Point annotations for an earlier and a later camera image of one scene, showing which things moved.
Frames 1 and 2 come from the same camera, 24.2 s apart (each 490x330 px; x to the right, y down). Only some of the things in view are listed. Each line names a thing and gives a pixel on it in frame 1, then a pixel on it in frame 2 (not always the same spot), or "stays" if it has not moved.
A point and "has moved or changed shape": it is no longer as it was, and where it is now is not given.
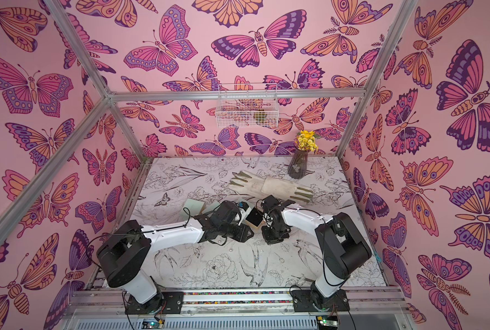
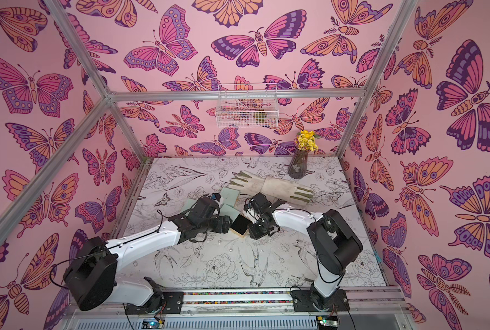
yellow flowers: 305,141 stays
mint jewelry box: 211,207 has moved or changed shape
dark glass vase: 298,164 stays
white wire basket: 247,105 stays
